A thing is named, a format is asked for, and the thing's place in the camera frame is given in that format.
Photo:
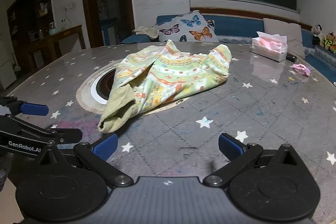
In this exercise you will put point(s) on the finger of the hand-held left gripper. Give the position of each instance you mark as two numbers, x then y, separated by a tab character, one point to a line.
34	109
65	135

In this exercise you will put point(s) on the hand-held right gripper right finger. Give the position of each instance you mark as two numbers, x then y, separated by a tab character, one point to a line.
231	145

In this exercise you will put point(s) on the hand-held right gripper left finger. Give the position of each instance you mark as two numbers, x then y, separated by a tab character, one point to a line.
105	146

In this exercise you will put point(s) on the green patterned pants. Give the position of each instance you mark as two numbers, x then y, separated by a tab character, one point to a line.
170	74

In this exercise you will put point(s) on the person's left forearm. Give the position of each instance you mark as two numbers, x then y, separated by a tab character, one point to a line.
4	169

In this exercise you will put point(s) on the beige round mat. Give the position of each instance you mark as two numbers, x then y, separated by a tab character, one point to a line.
84	100

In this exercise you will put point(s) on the grey star-print tablecloth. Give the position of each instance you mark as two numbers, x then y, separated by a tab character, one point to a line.
189	121

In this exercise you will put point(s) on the white refrigerator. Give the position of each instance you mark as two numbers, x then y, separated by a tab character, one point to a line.
6	69

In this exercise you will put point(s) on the round built-in hotplate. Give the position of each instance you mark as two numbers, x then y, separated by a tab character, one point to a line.
101	87

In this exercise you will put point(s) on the wooden sideboard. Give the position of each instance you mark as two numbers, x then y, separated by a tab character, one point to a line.
57	35

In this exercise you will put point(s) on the teal jar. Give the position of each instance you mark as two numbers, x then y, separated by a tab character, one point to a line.
52	29

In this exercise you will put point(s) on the dark wooden shelf cabinet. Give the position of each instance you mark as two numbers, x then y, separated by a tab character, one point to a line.
29	14

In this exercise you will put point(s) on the white tissue box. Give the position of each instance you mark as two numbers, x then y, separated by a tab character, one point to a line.
267	49

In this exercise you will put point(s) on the small pink cloth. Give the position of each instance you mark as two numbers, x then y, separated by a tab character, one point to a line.
302	69

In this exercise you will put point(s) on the black remote control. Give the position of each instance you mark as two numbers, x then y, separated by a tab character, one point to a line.
291	57

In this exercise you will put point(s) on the blue sofa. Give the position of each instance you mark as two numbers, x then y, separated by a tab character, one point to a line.
236	27

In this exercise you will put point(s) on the white crumpled cloth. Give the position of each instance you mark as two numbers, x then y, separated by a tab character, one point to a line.
145	30

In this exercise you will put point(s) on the butterfly print pillow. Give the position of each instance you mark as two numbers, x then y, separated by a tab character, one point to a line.
189	27

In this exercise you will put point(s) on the beige cushion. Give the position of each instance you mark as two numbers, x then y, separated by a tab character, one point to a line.
283	29

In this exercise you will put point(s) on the black and white plush toy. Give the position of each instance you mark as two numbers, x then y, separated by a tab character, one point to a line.
317	32

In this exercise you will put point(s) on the brown plush toy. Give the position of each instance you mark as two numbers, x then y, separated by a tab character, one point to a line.
329	41

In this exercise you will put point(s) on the white wall socket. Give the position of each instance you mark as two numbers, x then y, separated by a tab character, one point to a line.
68	6

